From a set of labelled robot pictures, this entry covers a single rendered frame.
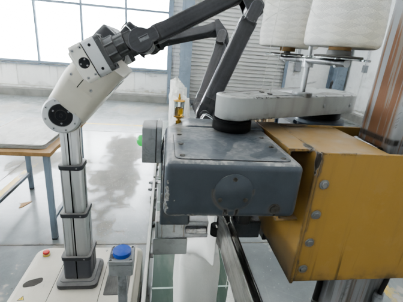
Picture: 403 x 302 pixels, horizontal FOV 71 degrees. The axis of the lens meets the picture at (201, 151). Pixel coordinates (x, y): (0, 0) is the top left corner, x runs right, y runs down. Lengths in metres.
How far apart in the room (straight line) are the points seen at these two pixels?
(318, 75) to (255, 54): 2.06
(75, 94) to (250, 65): 7.48
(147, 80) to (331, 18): 7.77
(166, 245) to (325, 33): 0.64
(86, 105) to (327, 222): 0.97
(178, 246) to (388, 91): 0.65
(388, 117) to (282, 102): 0.23
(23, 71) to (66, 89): 7.77
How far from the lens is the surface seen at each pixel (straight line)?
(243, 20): 1.02
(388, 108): 0.76
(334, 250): 0.73
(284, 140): 0.63
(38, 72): 8.88
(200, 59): 8.19
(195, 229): 0.80
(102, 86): 1.18
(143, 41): 0.98
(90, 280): 1.77
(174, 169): 0.45
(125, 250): 1.04
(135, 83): 8.29
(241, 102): 0.62
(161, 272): 1.65
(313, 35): 0.62
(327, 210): 0.65
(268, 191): 0.50
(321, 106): 0.82
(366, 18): 0.60
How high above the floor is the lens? 1.50
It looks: 19 degrees down
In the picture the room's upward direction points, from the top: 5 degrees clockwise
